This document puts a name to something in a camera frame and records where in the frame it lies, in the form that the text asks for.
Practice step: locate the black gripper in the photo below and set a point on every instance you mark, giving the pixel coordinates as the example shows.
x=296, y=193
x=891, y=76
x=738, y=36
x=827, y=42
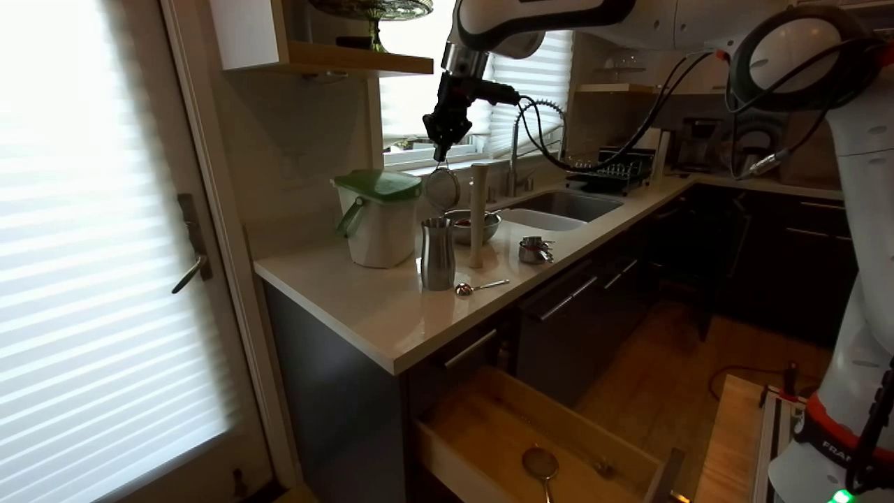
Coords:
x=461, y=99

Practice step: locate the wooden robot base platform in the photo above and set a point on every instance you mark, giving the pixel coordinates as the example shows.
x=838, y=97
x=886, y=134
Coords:
x=736, y=447

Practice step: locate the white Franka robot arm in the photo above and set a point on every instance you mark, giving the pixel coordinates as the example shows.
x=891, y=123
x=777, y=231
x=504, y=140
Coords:
x=876, y=281

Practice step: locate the silver metal bowl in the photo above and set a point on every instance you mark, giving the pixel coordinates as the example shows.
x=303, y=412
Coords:
x=461, y=226

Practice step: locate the silver tin cup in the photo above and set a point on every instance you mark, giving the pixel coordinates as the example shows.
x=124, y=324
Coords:
x=436, y=256

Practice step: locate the white window blind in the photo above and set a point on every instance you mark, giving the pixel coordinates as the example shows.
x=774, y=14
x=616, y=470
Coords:
x=408, y=101

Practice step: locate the curved metal faucet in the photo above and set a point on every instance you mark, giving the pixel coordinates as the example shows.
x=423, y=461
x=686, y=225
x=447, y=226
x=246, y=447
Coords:
x=515, y=150

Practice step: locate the dark patterned dish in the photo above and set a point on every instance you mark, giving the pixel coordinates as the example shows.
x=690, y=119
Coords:
x=391, y=7

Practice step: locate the white kitchen sink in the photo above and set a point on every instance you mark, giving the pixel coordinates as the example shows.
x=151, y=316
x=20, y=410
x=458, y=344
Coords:
x=567, y=206

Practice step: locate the small dark object on counter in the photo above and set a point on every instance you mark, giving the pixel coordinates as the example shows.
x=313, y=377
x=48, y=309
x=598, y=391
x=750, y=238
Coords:
x=535, y=252

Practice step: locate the silver measuring spoons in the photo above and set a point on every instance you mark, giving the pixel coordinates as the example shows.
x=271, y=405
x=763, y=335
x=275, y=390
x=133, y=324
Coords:
x=475, y=285

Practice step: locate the black dish rack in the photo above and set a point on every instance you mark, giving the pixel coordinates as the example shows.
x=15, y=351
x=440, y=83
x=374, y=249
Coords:
x=616, y=175

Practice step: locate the dark small drawer front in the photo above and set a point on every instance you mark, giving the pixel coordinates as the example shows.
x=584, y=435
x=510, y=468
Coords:
x=461, y=359

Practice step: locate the dark sink cabinet door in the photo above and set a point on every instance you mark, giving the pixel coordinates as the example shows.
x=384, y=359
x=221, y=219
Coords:
x=627, y=298

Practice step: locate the dark countertop appliance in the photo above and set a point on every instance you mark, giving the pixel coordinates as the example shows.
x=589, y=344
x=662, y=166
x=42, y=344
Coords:
x=736, y=150

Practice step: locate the open wooden drawer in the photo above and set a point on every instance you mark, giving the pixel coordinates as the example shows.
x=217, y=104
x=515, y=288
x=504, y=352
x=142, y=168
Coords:
x=504, y=436

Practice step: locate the white door blind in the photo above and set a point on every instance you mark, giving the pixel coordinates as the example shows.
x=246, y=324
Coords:
x=92, y=260

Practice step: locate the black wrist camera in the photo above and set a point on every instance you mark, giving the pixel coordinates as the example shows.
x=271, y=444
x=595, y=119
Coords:
x=500, y=92

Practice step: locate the wooden wall shelf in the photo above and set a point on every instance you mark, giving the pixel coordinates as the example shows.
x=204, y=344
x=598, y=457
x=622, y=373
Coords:
x=325, y=57

